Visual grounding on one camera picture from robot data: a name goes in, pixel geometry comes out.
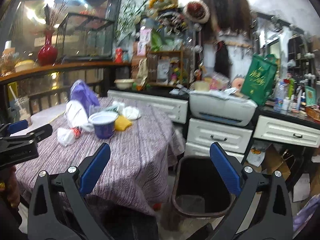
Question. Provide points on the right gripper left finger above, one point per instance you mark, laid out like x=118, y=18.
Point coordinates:
x=45, y=217

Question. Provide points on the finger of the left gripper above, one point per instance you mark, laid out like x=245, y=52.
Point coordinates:
x=17, y=126

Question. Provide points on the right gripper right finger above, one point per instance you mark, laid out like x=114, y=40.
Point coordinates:
x=273, y=216

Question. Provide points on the white plastic bag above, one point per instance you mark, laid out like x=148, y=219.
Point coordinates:
x=67, y=136

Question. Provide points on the white N95 face mask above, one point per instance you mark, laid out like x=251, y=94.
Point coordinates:
x=76, y=116

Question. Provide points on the black trash bin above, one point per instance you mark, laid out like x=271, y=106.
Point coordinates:
x=199, y=191

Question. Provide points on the plastic iced coffee cup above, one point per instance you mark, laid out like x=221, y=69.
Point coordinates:
x=23, y=109

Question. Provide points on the wooden railing counter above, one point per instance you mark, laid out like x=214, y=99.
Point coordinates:
x=50, y=85

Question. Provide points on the yellow lidded container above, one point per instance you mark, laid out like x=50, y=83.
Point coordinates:
x=25, y=65

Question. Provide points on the purple tissue pack bag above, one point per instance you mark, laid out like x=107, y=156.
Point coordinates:
x=81, y=92

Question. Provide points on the red ceramic vase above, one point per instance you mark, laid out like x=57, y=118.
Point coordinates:
x=48, y=53

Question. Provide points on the blue white plastic bowl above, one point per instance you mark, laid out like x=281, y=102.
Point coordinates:
x=103, y=123

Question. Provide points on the yellow foam fruit net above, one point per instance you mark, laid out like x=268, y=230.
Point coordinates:
x=122, y=123

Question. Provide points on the white drawer cabinet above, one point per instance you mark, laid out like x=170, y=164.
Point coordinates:
x=265, y=125

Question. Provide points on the glass display case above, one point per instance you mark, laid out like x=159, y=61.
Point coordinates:
x=84, y=38

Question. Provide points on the purple striped tablecloth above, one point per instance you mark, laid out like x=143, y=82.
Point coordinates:
x=136, y=175

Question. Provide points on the cream bowl on counter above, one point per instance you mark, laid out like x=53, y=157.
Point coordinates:
x=124, y=83

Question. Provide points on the crumpled white tissue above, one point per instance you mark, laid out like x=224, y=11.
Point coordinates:
x=131, y=113

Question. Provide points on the white printer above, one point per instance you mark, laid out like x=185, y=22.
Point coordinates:
x=218, y=106

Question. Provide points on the red tin can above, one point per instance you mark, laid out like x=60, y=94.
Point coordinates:
x=118, y=55

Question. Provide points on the green shopping bag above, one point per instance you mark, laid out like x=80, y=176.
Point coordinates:
x=259, y=80

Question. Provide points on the beige paper snack bag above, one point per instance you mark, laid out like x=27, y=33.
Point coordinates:
x=142, y=74

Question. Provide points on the wooden shelf rack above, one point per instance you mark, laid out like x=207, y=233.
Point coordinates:
x=168, y=68

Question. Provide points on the sunflower bouquet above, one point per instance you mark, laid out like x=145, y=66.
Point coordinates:
x=162, y=4

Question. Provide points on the hanging dark hair wigs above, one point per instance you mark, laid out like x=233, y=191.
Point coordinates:
x=226, y=17

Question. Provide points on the red round wall ornament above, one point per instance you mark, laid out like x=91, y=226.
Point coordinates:
x=197, y=12

